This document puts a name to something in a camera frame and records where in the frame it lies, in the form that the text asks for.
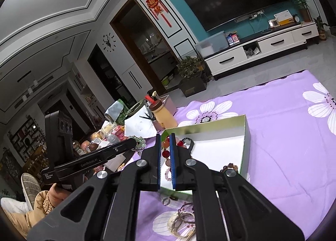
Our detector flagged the clear plastic storage bin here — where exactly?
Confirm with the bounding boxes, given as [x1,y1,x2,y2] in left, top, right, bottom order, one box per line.
[195,30,227,56]

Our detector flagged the pale rolled cloth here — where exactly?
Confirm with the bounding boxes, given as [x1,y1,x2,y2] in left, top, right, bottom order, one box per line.
[105,101,124,123]

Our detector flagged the yellow bottle brown lid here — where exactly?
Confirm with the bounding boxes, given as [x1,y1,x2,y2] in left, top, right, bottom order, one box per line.
[146,94,179,128]

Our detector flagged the green plate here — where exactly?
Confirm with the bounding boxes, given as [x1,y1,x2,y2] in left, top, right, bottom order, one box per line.
[123,101,147,119]

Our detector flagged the grey striped slipper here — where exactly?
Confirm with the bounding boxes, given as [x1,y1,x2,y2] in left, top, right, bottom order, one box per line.
[21,173,41,199]

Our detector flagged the white pendant lamps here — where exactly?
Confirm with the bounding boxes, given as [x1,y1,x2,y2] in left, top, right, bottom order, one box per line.
[22,78,38,101]

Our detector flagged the red Chinese knot ornament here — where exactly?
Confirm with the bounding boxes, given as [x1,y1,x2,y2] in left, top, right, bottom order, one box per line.
[146,0,172,28]

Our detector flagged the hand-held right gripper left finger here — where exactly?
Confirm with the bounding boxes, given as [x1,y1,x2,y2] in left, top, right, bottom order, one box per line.
[27,134,161,241]

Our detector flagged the small floor potted plant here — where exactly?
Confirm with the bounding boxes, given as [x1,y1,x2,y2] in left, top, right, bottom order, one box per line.
[314,17,328,41]

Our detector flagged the black smart band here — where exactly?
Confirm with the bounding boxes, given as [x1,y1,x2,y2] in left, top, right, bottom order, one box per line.
[181,137,196,157]

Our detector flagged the yellow white desk calendar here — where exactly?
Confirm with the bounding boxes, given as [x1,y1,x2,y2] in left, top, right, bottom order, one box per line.
[273,9,294,26]

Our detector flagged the person's left hand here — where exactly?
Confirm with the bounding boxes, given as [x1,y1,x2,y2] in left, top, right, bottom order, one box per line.
[49,175,89,202]

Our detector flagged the white TV cabinet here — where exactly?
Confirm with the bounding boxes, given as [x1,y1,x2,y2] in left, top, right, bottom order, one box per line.
[203,22,319,80]

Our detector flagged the deer wall clock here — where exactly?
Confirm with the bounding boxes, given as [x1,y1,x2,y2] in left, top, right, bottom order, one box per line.
[102,34,116,52]

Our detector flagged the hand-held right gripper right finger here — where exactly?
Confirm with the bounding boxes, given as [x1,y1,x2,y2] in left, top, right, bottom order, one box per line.
[169,133,305,241]

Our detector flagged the white tall cabinet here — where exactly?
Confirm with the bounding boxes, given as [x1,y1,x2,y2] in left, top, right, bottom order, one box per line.
[122,64,147,100]

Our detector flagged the green cardboard box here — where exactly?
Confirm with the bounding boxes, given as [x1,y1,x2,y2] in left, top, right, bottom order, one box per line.
[157,114,251,195]

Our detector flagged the brown wooden bead bracelet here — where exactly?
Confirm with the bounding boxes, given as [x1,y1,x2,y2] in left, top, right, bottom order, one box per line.
[219,162,240,176]

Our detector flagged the large leafy potted plant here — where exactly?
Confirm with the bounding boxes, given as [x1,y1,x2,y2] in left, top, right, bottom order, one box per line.
[177,56,208,97]

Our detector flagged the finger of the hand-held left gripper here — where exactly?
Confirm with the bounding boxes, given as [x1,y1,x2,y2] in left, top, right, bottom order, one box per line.
[79,139,137,161]

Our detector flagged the green jade pendant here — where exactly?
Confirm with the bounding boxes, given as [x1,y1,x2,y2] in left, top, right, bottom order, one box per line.
[128,136,147,152]

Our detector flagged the silver bangle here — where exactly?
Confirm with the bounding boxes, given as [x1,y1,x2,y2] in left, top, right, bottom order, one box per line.
[178,202,196,224]

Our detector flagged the pen holder with pens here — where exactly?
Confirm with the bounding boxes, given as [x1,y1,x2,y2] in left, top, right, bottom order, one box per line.
[139,111,166,129]

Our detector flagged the blue red card stand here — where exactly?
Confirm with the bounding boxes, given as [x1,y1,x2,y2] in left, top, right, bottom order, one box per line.
[227,32,240,45]

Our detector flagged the dark wall display shelf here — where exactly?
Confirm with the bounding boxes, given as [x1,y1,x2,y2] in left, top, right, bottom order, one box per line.
[9,116,44,160]

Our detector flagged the pink snack pack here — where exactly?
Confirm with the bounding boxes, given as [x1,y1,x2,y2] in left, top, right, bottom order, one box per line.
[112,125,126,139]

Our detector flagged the red bead bracelet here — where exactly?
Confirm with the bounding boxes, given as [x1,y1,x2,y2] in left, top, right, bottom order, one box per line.
[161,136,186,176]

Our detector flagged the white plastic panel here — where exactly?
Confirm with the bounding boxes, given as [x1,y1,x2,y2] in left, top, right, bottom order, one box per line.
[124,105,163,138]

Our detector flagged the green packet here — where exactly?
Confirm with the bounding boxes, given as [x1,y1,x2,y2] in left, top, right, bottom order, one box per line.
[115,99,132,125]

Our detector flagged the potted plant in brown pot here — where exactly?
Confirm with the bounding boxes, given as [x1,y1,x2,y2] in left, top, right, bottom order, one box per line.
[291,0,311,22]

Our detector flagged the cream wrist watch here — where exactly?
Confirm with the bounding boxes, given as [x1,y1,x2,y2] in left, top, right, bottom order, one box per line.
[168,212,197,239]

